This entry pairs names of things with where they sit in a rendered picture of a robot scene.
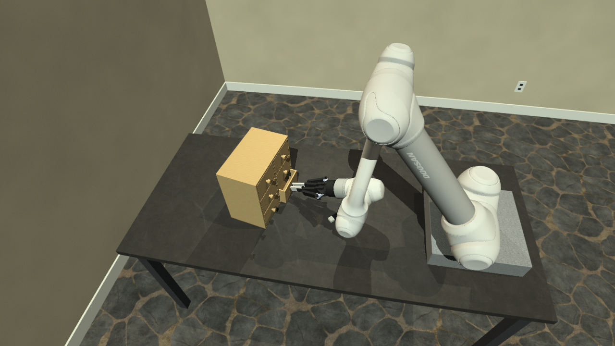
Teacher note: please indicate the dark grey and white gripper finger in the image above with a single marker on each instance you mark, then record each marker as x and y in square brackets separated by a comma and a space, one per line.
[308, 191]
[312, 182]

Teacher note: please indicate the tan wooden chest of drawers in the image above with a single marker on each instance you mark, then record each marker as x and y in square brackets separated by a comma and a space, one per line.
[239, 175]

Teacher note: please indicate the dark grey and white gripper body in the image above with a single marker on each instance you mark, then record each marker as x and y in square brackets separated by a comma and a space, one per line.
[327, 188]

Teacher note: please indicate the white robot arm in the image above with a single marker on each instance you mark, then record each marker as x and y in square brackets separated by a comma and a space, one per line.
[389, 115]

